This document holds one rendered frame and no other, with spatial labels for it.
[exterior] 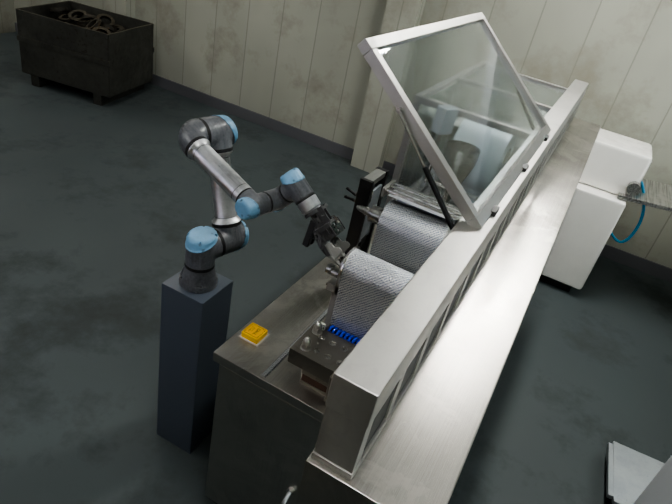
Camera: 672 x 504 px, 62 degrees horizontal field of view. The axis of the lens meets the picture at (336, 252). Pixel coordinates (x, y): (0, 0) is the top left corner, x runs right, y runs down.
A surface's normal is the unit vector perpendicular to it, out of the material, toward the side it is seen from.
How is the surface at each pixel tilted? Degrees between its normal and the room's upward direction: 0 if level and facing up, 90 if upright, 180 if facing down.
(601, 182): 90
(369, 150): 90
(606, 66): 90
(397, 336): 0
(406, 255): 92
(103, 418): 0
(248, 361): 0
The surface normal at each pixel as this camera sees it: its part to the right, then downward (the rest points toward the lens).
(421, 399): 0.19, -0.83
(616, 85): -0.44, 0.41
